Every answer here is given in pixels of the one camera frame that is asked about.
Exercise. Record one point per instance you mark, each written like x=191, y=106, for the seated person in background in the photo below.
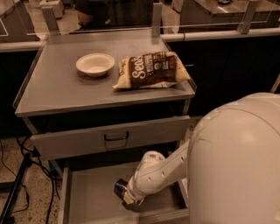
x=104, y=14

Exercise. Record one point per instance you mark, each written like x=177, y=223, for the white horizontal rail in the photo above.
x=209, y=35

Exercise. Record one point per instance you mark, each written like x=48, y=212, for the black tripod leg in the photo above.
x=14, y=186

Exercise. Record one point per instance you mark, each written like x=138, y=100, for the white paper bowl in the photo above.
x=95, y=64

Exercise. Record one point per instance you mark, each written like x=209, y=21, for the grey top drawer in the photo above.
x=72, y=143

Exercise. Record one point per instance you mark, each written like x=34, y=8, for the brown yellow snack bag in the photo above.
x=151, y=70

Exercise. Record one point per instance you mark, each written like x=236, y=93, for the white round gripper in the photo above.
x=133, y=188

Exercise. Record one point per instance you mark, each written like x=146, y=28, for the blue silver redbull can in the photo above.
x=120, y=188

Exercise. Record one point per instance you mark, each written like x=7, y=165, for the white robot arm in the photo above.
x=231, y=164

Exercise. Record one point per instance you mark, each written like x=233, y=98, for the grey metal drawer cabinet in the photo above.
x=58, y=97

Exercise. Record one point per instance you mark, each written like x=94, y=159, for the grey open middle drawer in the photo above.
x=88, y=196

